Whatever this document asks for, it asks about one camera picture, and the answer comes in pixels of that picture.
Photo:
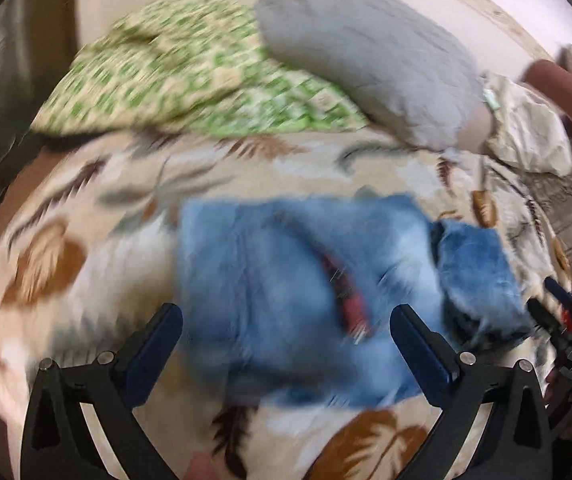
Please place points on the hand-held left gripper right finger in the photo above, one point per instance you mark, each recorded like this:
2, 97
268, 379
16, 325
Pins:
418, 350

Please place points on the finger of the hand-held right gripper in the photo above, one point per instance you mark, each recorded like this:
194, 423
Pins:
554, 289
540, 315

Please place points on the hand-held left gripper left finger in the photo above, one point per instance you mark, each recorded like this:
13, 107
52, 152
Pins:
158, 350

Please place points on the blue denim pants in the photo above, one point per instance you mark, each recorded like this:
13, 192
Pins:
266, 280

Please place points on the leaf printed blanket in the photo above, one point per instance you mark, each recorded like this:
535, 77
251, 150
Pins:
91, 210

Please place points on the crumpled white cloth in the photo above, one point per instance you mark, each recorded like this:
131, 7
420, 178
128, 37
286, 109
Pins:
530, 130

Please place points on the teal face mask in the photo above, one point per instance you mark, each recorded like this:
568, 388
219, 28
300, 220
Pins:
490, 99

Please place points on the brown sofa armrest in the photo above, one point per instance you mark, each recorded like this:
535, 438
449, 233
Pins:
555, 85

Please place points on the green patterned pillow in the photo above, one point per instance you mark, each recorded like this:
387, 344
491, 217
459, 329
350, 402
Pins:
191, 70

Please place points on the grey quilted pillow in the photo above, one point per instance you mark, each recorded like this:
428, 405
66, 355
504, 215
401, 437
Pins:
365, 50

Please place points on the dark wooden door frame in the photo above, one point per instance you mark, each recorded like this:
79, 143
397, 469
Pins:
16, 60

